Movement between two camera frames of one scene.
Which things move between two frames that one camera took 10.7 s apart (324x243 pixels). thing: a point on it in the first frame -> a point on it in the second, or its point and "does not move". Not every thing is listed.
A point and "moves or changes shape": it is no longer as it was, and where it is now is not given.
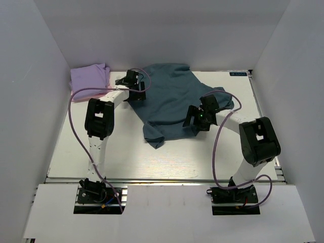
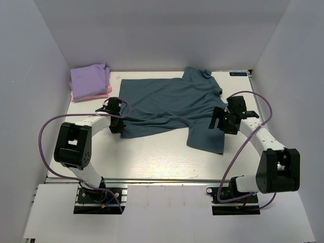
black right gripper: [194, 111] -> [217, 113]
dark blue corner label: [238, 74] does not move
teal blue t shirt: [170, 89] moves or changes shape
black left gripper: [140, 95] -> [119, 128]
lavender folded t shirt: [96, 76] does not move
